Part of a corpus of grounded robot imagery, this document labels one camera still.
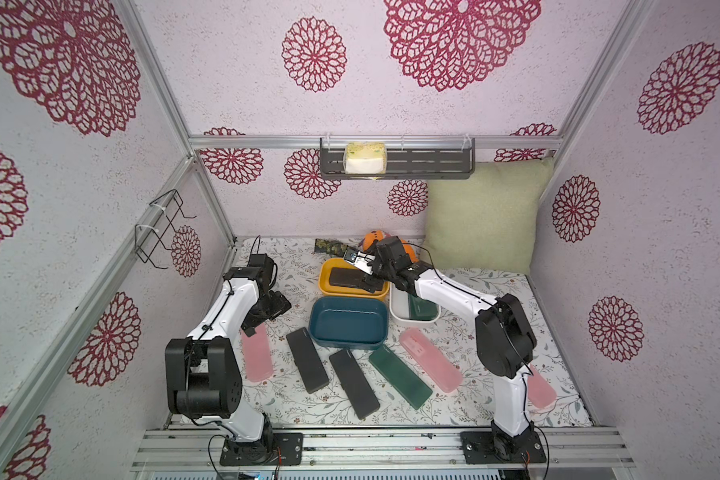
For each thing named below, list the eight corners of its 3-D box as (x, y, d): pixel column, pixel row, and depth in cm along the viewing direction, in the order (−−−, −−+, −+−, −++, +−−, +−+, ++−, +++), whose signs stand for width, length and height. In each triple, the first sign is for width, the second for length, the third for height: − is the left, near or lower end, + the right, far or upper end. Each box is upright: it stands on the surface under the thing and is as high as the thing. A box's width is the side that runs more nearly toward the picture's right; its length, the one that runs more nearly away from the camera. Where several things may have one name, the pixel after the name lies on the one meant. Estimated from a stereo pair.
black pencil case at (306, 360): (306, 396, 84) (305, 393, 82) (283, 339, 95) (282, 336, 93) (331, 383, 86) (330, 380, 84) (306, 329, 97) (305, 325, 95)
